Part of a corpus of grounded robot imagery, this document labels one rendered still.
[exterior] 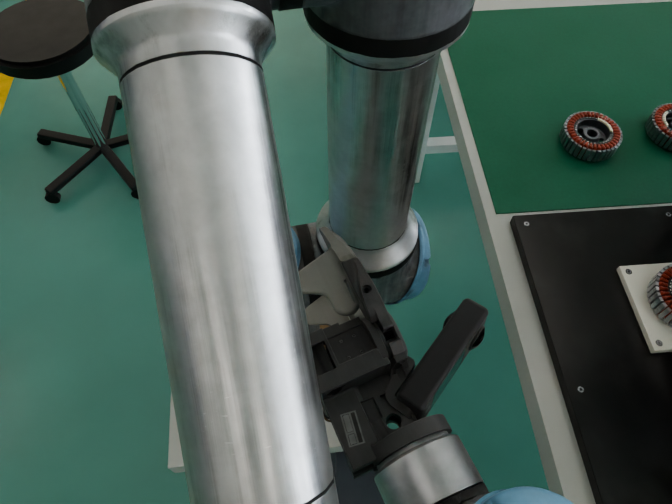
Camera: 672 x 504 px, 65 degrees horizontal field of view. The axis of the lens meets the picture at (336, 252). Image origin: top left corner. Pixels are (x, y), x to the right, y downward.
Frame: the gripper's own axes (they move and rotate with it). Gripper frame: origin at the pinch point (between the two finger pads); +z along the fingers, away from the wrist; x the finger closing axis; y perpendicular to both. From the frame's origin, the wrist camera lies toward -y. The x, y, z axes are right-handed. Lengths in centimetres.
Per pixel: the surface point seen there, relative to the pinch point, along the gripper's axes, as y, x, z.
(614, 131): -68, 33, 22
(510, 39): -69, 35, 58
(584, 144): -60, 33, 22
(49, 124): 58, 101, 168
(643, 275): -51, 34, -6
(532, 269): -35.7, 33.9, 3.2
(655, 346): -44, 34, -16
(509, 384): -51, 112, 3
